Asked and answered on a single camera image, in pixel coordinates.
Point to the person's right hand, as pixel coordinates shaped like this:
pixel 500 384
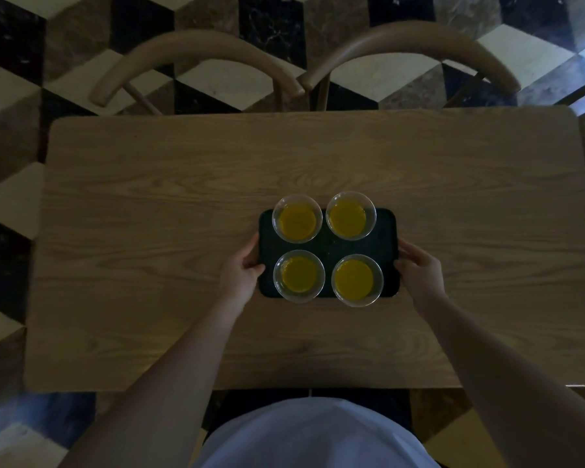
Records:
pixel 425 280

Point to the person's left hand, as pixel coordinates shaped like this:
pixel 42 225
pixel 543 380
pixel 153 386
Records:
pixel 238 282

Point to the person's right thumb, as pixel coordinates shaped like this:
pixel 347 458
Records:
pixel 402 264

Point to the person's left thumb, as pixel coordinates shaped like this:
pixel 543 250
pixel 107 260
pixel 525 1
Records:
pixel 257 269

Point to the black rectangular serving tray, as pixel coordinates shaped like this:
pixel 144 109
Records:
pixel 327 246

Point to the person's left forearm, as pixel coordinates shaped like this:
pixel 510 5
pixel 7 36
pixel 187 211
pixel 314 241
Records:
pixel 175 385

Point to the person's right forearm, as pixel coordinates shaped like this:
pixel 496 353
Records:
pixel 492 380

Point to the clear cup of orange juice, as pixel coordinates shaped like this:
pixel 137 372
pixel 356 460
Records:
pixel 298 220
pixel 299 277
pixel 351 216
pixel 356 281

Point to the person's white shirt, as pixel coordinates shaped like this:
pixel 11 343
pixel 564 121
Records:
pixel 317 438

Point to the wooden curved-back chair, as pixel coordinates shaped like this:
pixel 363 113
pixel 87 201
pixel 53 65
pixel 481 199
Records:
pixel 195 43
pixel 409 36

